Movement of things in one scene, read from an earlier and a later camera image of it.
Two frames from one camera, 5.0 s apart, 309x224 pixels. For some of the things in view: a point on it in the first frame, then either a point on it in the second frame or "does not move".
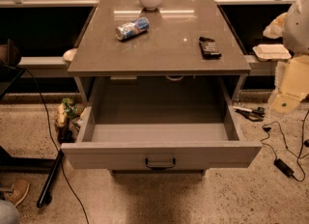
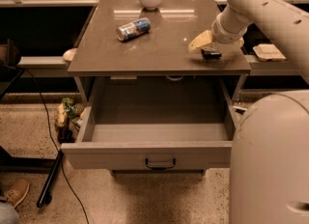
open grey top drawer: [158, 123] does not move
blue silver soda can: [131, 28] does not move
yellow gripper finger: [274, 29] -> [227, 30]
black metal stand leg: [49, 180] does not move
